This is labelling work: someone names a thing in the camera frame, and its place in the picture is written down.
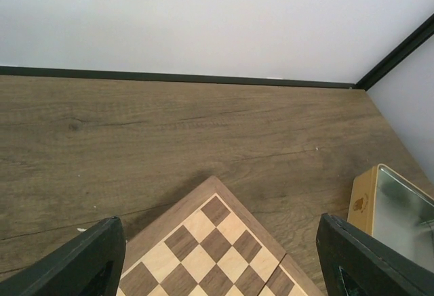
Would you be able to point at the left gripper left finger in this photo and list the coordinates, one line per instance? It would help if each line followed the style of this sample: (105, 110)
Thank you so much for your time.
(89, 264)

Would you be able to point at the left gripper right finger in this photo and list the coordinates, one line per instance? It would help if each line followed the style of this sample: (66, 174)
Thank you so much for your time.
(354, 263)

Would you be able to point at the cream tin with light pieces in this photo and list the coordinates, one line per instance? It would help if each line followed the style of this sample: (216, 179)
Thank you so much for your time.
(394, 211)

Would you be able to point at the wooden chessboard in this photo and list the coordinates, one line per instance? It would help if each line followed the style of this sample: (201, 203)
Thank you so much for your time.
(208, 243)

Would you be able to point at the black enclosure frame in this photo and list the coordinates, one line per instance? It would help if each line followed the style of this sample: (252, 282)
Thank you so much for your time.
(417, 38)

